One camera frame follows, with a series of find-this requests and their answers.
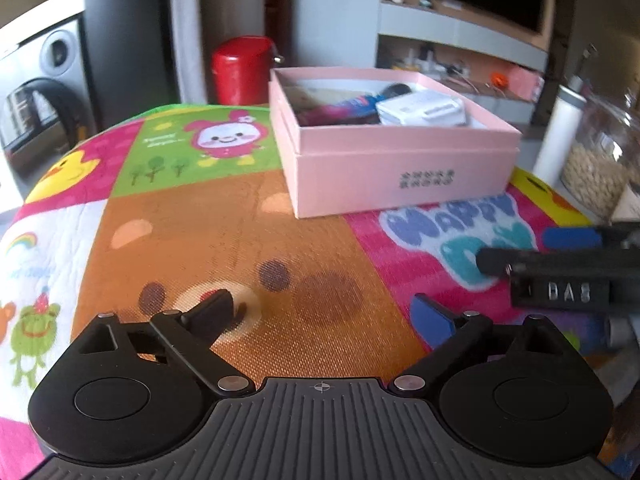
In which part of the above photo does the colourful cartoon play mat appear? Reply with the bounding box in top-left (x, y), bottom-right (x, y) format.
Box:
top-left (1, 106), bottom-right (584, 479)

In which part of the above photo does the pink cardboard box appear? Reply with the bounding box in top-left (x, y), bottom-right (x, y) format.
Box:
top-left (269, 67), bottom-right (521, 219)

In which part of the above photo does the red cylindrical canister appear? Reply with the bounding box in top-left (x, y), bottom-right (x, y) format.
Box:
top-left (210, 36), bottom-right (282, 106)

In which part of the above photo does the white product box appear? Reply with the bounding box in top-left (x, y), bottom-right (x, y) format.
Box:
top-left (376, 90), bottom-right (468, 127)

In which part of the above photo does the cream lotion tube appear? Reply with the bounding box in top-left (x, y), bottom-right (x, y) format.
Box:
top-left (284, 86), bottom-right (366, 113)

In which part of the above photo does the grey washing machine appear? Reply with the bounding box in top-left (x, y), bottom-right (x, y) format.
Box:
top-left (1, 0), bottom-right (96, 197)

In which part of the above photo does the white cylinder bottle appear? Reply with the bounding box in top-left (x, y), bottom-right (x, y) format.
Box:
top-left (532, 44), bottom-right (598, 188)

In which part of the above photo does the blue pink tube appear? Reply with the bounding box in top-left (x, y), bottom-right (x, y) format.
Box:
top-left (296, 94), bottom-right (384, 127)

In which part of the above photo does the grey TV shelf unit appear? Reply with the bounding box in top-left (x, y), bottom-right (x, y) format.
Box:
top-left (378, 0), bottom-right (555, 125)

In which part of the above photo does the glass jar with beans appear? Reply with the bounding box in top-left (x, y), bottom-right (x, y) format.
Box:
top-left (561, 96), bottom-right (639, 218)

